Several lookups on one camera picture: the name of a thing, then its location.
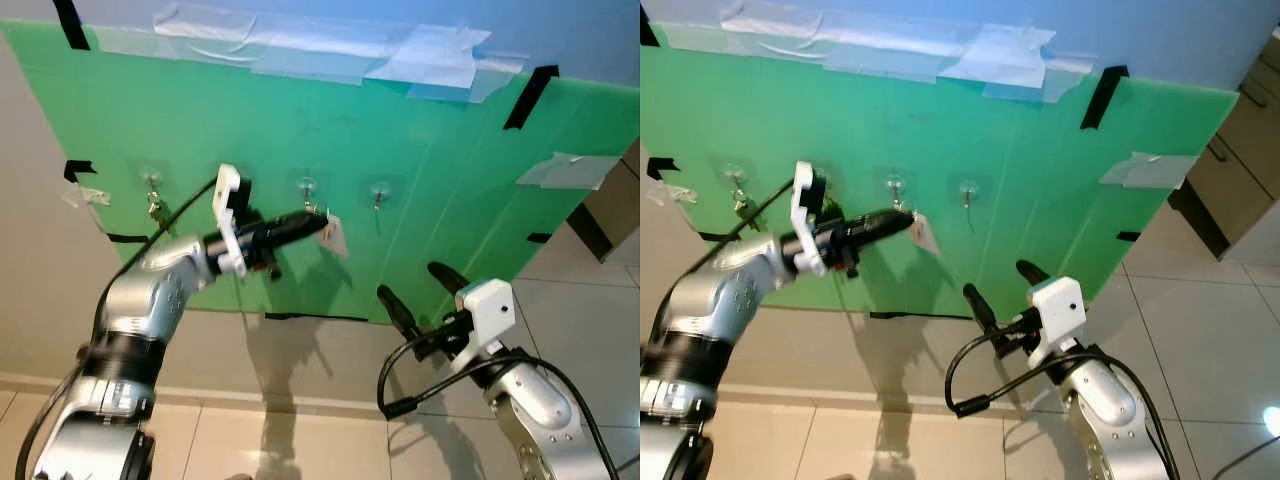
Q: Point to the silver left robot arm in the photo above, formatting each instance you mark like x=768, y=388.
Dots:
x=720, y=300
x=140, y=300

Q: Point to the small metal key set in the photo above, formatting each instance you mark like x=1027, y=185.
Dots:
x=156, y=210
x=741, y=206

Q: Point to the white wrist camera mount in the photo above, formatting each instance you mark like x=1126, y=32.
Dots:
x=226, y=215
x=802, y=210
x=488, y=315
x=1062, y=312

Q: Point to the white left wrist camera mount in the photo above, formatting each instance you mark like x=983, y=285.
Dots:
x=226, y=215
x=802, y=210

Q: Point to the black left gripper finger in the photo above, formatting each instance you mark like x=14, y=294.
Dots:
x=300, y=221
x=882, y=218
x=882, y=233
x=300, y=236

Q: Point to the wide whitish tape patch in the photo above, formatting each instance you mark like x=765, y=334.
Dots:
x=1000, y=58
x=430, y=60

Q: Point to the clear adhesive wall hook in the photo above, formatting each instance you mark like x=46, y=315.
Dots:
x=307, y=186
x=895, y=185
x=968, y=190
x=380, y=190
x=152, y=178
x=735, y=175

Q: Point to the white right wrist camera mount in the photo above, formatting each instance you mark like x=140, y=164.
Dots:
x=1062, y=312
x=488, y=315

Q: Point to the long clear tape strip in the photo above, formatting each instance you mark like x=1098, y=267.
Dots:
x=830, y=40
x=250, y=45

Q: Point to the dark brown cabinet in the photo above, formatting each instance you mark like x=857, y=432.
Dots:
x=1240, y=150
x=610, y=210

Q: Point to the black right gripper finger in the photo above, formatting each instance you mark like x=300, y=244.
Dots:
x=985, y=312
x=1032, y=272
x=400, y=315
x=448, y=278

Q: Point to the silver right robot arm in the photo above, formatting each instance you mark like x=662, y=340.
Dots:
x=1115, y=405
x=545, y=410

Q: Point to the long black tape strip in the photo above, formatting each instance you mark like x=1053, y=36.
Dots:
x=1104, y=97
x=531, y=97

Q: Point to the small clear tape piece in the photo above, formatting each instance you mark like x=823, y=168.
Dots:
x=672, y=194
x=88, y=196

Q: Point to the clear tape patch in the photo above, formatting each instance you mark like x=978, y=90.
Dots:
x=570, y=170
x=1150, y=170

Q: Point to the green plastic board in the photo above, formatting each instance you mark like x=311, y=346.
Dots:
x=420, y=200
x=1020, y=200

